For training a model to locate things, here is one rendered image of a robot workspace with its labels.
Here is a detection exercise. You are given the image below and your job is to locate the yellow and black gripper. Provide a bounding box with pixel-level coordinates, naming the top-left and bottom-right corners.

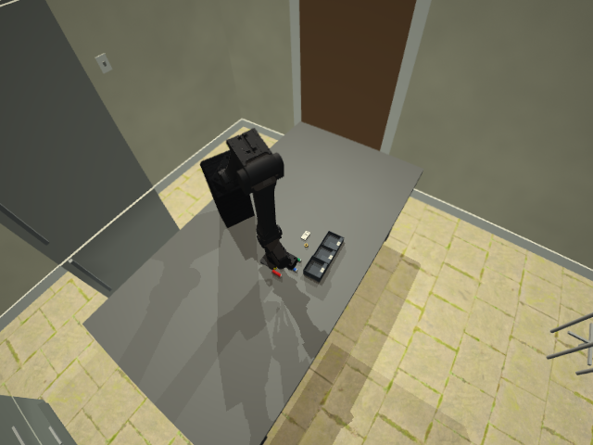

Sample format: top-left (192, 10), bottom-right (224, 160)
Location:
top-left (260, 251), bottom-right (277, 271)

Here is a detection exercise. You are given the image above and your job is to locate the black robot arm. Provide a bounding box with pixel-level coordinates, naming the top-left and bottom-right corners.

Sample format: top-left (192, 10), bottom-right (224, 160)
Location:
top-left (212, 128), bottom-right (297, 270)

